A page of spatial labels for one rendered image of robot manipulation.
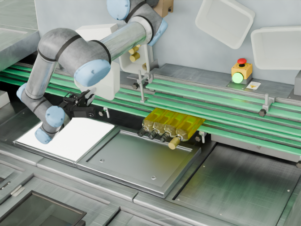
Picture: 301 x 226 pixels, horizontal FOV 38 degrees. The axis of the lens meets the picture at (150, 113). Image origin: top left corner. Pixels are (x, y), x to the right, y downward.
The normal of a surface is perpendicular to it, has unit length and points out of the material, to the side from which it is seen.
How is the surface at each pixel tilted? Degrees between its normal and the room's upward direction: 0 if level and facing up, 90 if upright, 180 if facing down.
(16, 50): 90
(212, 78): 90
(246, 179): 90
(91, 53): 89
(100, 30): 0
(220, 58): 0
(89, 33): 0
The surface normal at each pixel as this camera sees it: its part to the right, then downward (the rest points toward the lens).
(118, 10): -0.59, 0.36
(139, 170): -0.11, -0.84
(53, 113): 0.37, -0.45
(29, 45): 0.84, 0.21
